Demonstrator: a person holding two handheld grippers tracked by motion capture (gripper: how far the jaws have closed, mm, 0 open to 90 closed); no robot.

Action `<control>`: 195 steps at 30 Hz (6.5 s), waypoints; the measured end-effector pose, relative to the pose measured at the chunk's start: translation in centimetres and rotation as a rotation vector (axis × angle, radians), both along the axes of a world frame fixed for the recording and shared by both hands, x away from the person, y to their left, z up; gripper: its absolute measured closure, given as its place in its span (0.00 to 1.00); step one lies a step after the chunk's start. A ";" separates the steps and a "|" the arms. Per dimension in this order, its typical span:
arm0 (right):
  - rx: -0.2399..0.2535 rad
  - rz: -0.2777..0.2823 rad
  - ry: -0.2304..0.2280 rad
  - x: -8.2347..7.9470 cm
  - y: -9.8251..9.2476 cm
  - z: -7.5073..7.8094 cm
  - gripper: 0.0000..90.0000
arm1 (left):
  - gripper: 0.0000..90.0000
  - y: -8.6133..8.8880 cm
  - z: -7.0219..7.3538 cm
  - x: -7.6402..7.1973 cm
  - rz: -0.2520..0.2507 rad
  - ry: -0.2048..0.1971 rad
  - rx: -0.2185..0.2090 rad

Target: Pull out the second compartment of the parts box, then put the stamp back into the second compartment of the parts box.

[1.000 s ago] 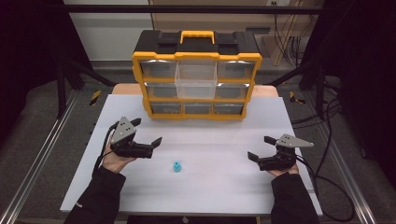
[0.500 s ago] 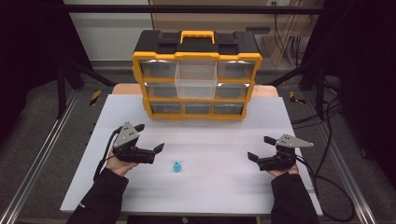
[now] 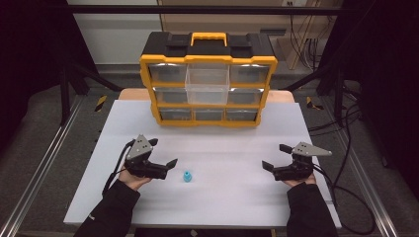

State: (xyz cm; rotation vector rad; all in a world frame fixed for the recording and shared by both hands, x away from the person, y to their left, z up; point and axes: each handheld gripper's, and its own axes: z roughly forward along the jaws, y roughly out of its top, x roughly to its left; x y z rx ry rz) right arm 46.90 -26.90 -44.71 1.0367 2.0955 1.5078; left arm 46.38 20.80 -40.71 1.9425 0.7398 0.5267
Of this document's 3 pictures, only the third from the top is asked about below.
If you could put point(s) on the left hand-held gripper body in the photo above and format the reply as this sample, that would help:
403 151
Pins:
140 154

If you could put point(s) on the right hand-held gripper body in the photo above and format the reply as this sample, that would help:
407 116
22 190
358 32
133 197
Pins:
301 164

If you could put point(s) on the blue rubber stopper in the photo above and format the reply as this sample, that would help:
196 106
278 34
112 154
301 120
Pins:
187 176

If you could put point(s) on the clear plastic drawer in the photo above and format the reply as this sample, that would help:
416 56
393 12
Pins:
207 94

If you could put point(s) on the yellow and black organizer cabinet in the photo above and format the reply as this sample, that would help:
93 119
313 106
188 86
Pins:
210 49

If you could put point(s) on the person's right hand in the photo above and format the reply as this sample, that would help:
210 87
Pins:
301 183

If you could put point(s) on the person's left hand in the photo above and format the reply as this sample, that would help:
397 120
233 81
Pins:
133 182

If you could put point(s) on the wooden table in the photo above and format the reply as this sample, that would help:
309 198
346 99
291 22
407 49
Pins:
131 94

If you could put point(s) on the yellow black hazard tape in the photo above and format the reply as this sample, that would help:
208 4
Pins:
101 103
313 103

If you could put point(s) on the white table cover sheet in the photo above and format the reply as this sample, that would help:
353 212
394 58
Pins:
214 204

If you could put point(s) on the set of clear cabinet drawers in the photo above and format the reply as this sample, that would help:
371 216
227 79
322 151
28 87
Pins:
168 73

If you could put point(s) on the black metal stand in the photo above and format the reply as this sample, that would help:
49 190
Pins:
338 98
65 98

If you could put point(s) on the light wooden furniture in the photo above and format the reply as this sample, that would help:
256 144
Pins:
250 23

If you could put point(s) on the black curtain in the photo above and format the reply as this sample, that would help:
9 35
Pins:
388 65
26 49

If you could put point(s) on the black metal crossbar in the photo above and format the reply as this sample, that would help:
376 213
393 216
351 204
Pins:
131 9

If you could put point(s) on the aluminium floor rail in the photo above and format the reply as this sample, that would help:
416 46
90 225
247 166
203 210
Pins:
362 177
42 161

